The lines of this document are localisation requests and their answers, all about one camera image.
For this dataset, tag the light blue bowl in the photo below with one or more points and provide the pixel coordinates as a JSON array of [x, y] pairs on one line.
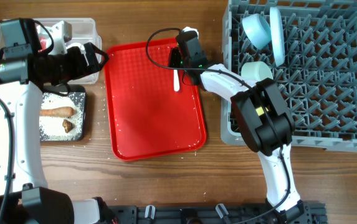
[[257, 30]]

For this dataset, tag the clear plastic storage bin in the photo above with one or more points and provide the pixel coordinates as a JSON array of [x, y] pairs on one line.
[[83, 31]]

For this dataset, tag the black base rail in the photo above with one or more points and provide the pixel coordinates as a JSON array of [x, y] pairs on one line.
[[301, 213]]

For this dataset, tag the red candy wrapper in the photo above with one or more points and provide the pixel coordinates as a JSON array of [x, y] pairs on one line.
[[43, 42]]

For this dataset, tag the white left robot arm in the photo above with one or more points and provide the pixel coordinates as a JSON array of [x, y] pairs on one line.
[[34, 55]]

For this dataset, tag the light green bowl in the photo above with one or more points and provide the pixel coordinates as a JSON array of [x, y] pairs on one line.
[[256, 71]]

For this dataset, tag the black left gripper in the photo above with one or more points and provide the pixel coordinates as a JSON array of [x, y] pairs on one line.
[[81, 69]]

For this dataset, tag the yellow plastic cup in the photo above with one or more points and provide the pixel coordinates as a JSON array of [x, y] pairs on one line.
[[260, 111]]

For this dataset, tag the white plastic spoon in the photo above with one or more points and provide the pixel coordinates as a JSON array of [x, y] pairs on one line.
[[176, 85]]

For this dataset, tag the light blue plate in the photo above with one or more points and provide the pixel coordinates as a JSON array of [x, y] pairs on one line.
[[276, 28]]

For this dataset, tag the brown food scrap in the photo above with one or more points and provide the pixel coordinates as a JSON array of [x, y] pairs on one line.
[[67, 125]]

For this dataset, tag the orange carrot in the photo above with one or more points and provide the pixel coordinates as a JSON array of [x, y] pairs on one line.
[[62, 112]]

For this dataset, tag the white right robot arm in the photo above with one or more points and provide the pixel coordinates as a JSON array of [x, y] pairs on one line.
[[262, 115]]

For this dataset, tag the black waste bin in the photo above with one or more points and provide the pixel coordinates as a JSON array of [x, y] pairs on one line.
[[51, 127]]

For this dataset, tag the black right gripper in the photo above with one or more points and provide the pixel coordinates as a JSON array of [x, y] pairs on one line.
[[173, 53]]

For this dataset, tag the grey dishwasher rack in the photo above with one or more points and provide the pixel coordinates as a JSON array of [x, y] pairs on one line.
[[318, 79]]

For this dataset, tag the red plastic tray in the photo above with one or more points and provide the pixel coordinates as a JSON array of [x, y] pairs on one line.
[[147, 117]]

